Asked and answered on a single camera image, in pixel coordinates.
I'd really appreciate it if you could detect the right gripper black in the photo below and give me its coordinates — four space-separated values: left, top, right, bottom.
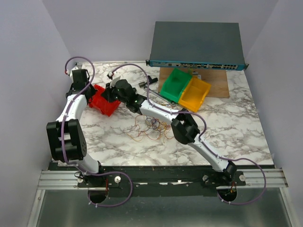
101 82 128 105

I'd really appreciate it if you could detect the orange cable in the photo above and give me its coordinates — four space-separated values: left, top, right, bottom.
126 114 175 142

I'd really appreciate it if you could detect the yellow cable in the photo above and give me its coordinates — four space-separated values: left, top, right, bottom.
153 101 172 133

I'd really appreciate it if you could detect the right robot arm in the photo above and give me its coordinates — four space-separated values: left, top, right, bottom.
101 79 237 185

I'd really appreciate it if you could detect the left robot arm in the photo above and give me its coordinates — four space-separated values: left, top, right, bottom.
46 69 105 187

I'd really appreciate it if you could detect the red plastic bin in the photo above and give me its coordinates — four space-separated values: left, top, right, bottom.
89 84 121 117

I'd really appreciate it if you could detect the silver ratchet wrench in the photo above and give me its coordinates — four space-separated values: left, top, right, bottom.
143 86 176 105

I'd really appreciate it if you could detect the green plastic bin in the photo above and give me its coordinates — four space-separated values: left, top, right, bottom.
160 69 192 103

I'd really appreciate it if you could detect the yellow plastic bin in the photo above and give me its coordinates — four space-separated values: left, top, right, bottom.
178 77 211 112

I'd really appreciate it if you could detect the wooden board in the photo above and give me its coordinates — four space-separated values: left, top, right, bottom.
158 68 230 98

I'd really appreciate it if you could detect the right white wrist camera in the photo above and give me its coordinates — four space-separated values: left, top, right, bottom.
107 71 121 87

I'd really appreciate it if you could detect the black T-handle tool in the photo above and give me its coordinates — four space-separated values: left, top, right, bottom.
138 75 158 88

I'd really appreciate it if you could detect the blue network switch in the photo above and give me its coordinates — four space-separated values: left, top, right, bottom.
146 21 249 71

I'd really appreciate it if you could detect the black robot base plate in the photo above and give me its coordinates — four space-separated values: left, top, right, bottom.
47 165 275 198

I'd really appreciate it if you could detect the aluminium frame rail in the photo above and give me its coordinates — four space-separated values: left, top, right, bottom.
38 169 288 191

